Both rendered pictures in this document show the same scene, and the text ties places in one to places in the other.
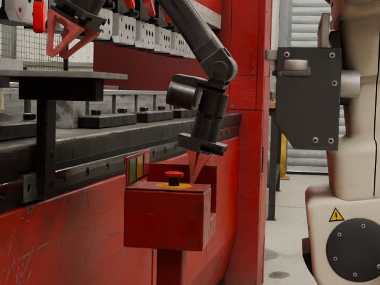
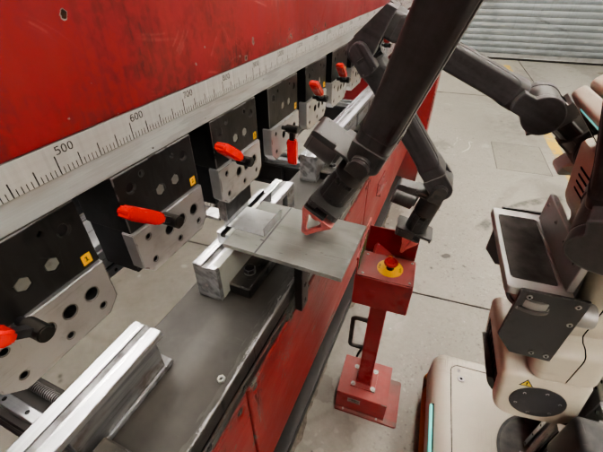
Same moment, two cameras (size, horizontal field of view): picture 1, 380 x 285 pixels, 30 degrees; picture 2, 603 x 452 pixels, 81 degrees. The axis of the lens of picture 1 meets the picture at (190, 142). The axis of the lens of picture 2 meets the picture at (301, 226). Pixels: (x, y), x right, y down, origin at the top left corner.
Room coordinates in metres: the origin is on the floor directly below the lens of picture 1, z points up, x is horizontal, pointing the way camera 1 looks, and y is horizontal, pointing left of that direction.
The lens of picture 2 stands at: (0.67, 0.15, 1.47)
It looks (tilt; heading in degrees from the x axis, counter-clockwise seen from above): 37 degrees down; 10
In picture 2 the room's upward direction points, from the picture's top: straight up
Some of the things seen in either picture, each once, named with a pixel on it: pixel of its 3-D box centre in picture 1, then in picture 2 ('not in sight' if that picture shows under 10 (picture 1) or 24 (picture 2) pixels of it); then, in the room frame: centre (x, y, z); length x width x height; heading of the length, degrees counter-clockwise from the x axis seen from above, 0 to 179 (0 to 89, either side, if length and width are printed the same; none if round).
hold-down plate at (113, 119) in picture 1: (109, 120); (340, 158); (1.87, 0.21, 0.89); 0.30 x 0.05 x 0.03; 166
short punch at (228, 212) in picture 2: not in sight; (234, 198); (1.29, 0.41, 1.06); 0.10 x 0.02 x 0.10; 166
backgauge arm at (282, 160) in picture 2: not in sight; (240, 158); (1.97, 0.64, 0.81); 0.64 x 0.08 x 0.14; 76
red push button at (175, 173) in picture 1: (173, 180); (390, 265); (1.42, 0.03, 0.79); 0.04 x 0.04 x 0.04
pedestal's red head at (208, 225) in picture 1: (172, 197); (387, 265); (1.47, 0.03, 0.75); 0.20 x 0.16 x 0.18; 171
